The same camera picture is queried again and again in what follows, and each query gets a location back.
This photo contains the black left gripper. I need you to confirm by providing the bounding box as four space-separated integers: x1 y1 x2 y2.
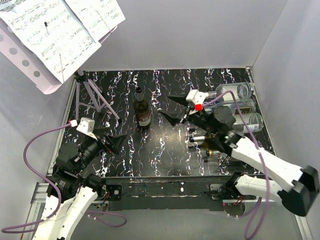
75 126 127 173

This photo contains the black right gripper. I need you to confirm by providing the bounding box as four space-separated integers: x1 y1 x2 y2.
158 90 218 136

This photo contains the dark brown wine bottle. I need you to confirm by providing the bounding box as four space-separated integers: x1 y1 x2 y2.
133 86 151 129

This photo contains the clear bottle black cork cap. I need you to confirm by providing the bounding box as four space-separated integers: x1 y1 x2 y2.
233 113 264 134

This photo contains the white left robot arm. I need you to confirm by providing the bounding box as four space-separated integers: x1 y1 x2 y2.
33 127 127 240

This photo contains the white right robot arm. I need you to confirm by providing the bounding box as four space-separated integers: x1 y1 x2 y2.
161 90 320 217

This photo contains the green wine bottle silver neck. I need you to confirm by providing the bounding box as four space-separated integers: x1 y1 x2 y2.
188 133 216 146

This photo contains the blue clear tall bottle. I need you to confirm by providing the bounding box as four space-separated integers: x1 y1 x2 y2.
204 98 256 115

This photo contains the clear square bottle white label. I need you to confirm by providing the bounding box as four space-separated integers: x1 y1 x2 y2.
206 82 252 100

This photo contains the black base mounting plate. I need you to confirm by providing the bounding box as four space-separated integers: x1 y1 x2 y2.
44 176 266 213

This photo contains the small sheet music page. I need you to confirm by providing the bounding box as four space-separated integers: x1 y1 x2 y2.
66 0 126 42

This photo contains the large sheet music page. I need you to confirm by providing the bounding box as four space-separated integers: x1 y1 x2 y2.
0 0 101 83

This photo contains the lilac music stand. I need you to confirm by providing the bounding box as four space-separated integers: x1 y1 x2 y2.
0 20 122 123

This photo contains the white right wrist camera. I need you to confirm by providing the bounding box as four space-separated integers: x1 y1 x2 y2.
185 89 208 115

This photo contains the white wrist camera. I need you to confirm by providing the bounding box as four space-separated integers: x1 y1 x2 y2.
76 117 97 140
185 89 208 115

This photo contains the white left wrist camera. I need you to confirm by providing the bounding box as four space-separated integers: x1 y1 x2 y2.
76 117 97 140

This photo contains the purple floor cable loop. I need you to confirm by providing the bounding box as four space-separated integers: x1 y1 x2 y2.
86 209 128 228

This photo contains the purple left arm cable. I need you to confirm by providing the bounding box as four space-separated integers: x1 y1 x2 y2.
0 119 78 234

